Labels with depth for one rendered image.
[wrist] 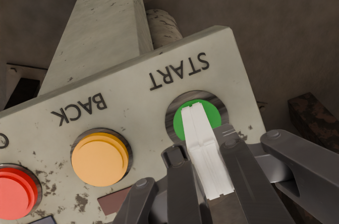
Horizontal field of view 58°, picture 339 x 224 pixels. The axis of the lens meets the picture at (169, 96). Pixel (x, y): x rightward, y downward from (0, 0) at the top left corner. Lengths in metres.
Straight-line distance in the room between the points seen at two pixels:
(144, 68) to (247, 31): 0.70
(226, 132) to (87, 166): 0.11
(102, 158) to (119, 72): 0.06
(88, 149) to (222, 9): 0.68
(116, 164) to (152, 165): 0.03
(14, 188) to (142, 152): 0.10
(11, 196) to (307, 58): 0.90
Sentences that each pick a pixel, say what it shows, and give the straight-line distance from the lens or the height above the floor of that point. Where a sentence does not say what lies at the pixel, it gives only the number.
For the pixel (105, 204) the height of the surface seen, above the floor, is 0.61.
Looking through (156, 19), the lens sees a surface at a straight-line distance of 0.73.
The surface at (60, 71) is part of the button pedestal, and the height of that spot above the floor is 0.50.
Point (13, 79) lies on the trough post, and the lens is 0.92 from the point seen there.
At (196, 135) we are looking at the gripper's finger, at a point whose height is 0.65.
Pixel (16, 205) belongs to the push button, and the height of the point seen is 0.61.
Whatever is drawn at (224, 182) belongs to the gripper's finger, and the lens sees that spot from 0.16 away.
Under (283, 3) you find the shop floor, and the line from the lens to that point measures 0.91.
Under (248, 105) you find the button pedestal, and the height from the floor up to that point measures 0.60.
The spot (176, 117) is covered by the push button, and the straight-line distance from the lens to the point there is 0.22.
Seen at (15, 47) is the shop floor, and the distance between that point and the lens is 0.89.
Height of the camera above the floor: 0.77
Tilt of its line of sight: 56 degrees down
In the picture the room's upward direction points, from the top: 166 degrees clockwise
